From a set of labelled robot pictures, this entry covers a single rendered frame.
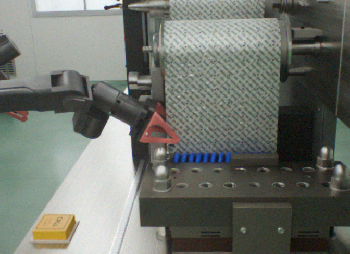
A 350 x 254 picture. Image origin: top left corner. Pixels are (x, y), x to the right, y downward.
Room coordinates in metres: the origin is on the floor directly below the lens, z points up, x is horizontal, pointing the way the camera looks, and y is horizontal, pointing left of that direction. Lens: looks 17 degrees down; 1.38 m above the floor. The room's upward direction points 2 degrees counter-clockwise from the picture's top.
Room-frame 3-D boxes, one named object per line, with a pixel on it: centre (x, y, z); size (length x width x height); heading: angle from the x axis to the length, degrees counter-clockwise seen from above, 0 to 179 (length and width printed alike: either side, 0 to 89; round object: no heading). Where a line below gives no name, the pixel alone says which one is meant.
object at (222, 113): (0.89, -0.10, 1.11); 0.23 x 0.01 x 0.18; 87
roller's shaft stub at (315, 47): (0.94, -0.28, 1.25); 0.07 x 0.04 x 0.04; 87
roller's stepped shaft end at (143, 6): (1.21, 0.08, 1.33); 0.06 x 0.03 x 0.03; 87
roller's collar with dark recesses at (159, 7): (1.21, 0.02, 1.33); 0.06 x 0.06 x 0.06; 87
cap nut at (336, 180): (0.72, -0.29, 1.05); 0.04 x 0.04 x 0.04
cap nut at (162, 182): (0.74, 0.03, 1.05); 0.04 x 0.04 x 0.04
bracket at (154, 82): (1.00, 0.05, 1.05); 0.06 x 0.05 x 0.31; 87
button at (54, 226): (0.81, 0.26, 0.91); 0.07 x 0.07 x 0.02; 87
